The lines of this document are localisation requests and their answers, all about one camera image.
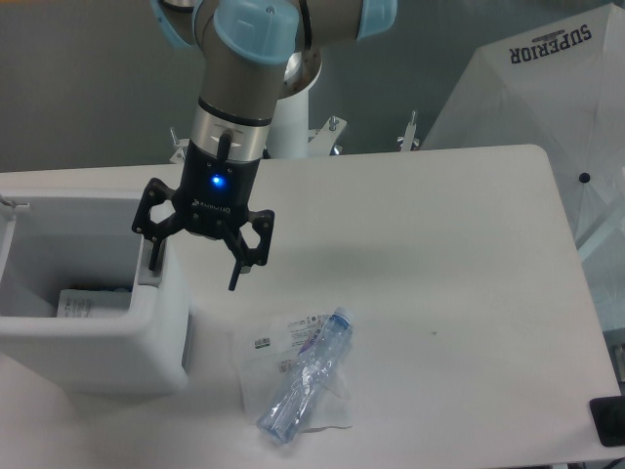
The clear plastic packaging bag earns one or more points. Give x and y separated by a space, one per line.
263 354

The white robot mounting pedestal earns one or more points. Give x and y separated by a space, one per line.
289 133

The white push-button trash can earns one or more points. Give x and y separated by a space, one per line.
56 239

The black device at table edge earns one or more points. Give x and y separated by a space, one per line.
608 416

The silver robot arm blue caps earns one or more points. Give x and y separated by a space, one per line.
246 46

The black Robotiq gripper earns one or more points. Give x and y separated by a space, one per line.
217 195

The clear plastic water bottle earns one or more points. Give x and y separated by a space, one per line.
313 371

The white Superior umbrella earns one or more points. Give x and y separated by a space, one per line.
560 87

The trash inside the can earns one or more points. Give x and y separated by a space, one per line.
93 304

